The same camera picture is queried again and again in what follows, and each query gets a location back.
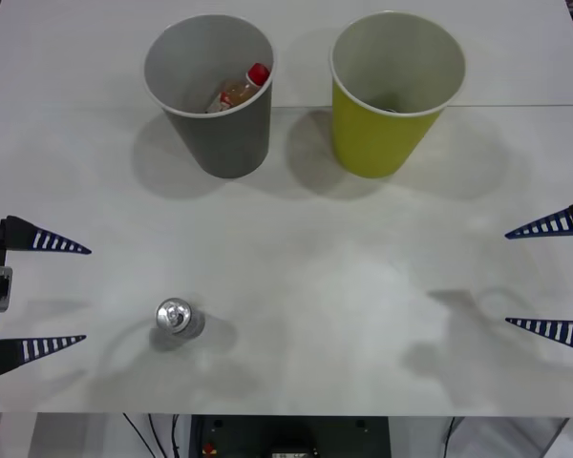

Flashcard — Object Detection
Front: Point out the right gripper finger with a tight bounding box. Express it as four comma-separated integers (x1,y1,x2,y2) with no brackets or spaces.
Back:
504,316,573,357
503,197,573,240

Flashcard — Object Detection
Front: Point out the red-capped plastic bottle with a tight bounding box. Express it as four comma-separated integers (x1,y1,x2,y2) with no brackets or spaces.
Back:
205,62,271,115

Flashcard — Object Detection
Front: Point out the grey plastic waste bin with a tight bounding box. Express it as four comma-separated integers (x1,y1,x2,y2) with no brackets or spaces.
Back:
142,13,277,179

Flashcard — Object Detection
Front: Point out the yellow-green plastic waste bin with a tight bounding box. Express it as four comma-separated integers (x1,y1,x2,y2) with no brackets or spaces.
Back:
329,10,467,180

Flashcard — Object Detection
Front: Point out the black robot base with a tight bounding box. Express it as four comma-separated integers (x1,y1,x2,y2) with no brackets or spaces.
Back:
190,414,392,458

